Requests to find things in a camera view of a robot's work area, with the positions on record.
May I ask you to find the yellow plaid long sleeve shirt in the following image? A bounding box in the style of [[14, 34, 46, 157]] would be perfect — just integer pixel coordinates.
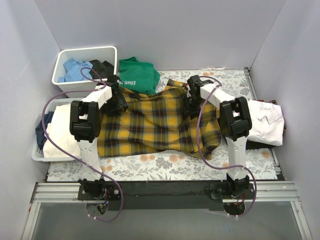
[[97, 79, 222, 160]]

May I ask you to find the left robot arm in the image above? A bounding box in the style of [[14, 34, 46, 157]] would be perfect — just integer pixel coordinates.
[[69, 75, 128, 181]]

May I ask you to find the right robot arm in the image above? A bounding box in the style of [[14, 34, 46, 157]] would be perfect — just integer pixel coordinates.
[[185, 75, 252, 199]]

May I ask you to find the green printed shirt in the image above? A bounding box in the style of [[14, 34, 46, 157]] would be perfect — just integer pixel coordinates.
[[119, 56, 160, 95]]

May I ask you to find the black garment in bin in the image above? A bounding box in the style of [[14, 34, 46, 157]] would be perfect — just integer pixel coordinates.
[[89, 59, 114, 80]]

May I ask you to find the light blue shirt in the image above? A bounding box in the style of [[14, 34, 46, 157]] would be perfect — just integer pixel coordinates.
[[58, 58, 93, 83]]

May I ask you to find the white folded garment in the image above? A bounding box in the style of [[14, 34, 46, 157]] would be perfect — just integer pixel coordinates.
[[42, 104, 81, 159]]

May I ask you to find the white folded shirt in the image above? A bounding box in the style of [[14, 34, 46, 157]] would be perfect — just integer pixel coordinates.
[[247, 99, 286, 147]]

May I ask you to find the navy blue garment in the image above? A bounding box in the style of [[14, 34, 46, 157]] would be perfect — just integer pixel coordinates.
[[35, 111, 54, 150]]

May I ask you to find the floral tablecloth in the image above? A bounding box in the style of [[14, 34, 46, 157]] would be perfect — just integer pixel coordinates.
[[47, 69, 280, 182]]

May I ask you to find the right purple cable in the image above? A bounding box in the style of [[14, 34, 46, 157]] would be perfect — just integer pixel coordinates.
[[196, 76, 257, 218]]

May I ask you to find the purple cable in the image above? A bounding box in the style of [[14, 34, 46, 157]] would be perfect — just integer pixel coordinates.
[[41, 66, 125, 223], [196, 76, 257, 218]]

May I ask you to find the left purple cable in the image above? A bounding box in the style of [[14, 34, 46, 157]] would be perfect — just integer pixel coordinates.
[[41, 66, 125, 223]]

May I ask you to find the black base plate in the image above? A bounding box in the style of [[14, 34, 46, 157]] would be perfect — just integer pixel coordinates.
[[77, 179, 254, 211]]

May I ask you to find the aluminium frame rail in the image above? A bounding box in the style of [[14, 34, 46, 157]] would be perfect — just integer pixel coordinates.
[[22, 181, 312, 240]]

